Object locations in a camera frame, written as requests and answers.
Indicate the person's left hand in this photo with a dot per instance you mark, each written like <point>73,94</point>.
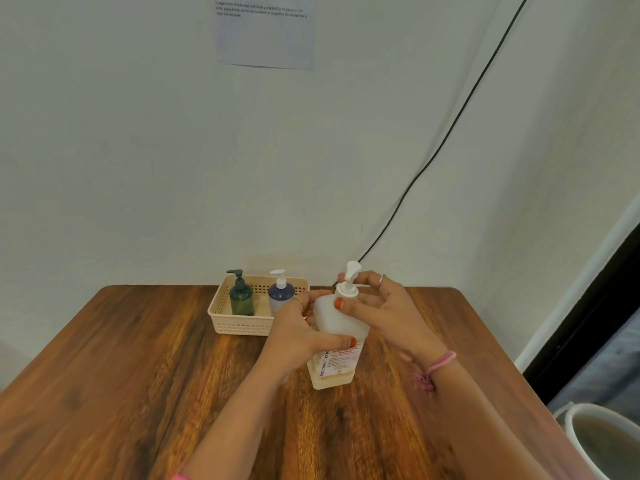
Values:
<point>290,339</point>

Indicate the person's right hand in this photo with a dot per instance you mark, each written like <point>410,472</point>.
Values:
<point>395,319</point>

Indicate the person's right thumb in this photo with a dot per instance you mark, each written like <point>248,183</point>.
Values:
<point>352,308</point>

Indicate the person's left thumb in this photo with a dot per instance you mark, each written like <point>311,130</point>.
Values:
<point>335,341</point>

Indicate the large white soap bottle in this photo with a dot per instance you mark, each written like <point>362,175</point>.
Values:
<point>334,364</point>

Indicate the white pump head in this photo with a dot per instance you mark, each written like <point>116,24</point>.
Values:
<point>351,269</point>

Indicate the person's right forearm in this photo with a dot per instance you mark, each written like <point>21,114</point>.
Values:
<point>475,424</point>

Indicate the person's left forearm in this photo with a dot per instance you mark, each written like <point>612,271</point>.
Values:
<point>240,419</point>

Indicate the blue pump bottle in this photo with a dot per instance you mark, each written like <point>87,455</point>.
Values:
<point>278,297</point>

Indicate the beige plastic basket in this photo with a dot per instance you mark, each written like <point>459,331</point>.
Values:
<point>240,325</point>

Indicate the green pump bottle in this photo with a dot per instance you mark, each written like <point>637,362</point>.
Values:
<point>242,299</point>

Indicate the pink wristband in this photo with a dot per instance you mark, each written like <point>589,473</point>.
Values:
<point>181,477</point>

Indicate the white bucket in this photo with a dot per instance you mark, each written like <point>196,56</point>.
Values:
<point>605,444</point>

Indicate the white paper notice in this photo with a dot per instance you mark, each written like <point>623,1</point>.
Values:
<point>265,34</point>

